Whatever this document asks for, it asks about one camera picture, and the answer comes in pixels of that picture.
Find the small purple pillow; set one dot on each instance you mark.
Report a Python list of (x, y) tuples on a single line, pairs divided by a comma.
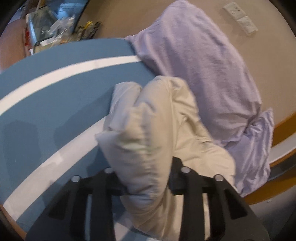
[(254, 157)]

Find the white wall switch panel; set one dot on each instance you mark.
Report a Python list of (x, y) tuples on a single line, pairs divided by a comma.
[(233, 9), (248, 24)]

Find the beige puffer jacket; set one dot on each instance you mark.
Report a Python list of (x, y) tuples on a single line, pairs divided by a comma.
[(159, 139)]

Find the large purple pillow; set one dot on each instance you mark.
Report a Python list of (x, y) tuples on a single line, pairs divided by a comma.
[(208, 76)]

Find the clear plastic box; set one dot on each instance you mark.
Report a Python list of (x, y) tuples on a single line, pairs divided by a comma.
[(41, 26)]

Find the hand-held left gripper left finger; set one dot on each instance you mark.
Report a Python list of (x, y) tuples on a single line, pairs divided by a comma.
[(101, 187)]

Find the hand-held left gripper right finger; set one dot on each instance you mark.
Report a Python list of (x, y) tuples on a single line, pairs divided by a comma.
[(178, 178)]

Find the blue white striped bed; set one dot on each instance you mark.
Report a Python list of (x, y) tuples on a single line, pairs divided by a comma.
[(50, 102)]

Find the wooden door frame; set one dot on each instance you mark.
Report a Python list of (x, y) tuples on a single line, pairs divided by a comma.
[(277, 176)]

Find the yellow black toy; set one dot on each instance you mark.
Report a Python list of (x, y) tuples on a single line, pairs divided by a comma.
[(89, 28)]

